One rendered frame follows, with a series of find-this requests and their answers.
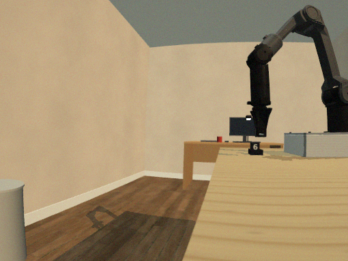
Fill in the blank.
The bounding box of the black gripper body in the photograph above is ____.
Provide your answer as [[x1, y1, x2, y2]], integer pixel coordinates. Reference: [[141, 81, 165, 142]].
[[247, 85, 271, 107]]

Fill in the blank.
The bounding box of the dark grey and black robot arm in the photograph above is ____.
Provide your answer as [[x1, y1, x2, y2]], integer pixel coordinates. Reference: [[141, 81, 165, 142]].
[[246, 5, 348, 133]]

